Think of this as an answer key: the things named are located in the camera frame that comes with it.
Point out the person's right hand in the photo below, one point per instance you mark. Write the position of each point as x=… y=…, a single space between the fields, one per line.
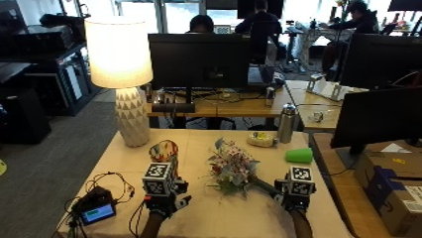
x=295 y=201

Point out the person's left hand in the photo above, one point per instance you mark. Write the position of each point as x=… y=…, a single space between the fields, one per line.
x=165 y=205

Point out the pink and white flower bouquet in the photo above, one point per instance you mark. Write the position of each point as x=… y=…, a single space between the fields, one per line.
x=233 y=167

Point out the white marker cube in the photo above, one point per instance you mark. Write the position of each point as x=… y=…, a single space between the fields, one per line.
x=158 y=178
x=301 y=181

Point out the beige tablecloth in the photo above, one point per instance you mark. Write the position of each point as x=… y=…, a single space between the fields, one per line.
x=202 y=214

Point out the green plastic cup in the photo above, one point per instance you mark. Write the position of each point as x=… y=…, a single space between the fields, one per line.
x=299 y=155

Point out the wooden side table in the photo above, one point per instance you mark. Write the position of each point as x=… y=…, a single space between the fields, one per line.
x=338 y=185

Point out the yellow and white tape roll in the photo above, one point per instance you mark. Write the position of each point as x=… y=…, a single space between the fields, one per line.
x=261 y=139

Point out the black device with screen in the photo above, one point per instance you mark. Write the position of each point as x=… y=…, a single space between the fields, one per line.
x=96 y=208

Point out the stainless steel bottle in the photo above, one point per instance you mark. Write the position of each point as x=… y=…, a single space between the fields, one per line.
x=286 y=124

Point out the small clear plastic object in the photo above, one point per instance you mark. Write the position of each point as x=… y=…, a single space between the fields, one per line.
x=317 y=116

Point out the cardboard box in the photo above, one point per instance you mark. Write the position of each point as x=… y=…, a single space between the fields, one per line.
x=391 y=191

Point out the wooden desk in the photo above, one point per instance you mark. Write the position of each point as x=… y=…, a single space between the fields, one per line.
x=246 y=105

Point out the silver drink can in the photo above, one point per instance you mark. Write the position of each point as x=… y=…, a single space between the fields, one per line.
x=269 y=96

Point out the black computer monitor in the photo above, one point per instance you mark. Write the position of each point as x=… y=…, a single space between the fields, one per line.
x=379 y=59
x=378 y=115
x=198 y=61

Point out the white folding stand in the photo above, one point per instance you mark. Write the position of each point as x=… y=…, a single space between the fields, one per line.
x=327 y=87

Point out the white table lamp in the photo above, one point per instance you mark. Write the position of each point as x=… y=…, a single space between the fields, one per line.
x=118 y=56

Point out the black box case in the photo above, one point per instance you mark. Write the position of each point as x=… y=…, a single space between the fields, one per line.
x=21 y=115

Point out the black equipment shelf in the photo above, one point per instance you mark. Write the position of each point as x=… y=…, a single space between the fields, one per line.
x=48 y=69

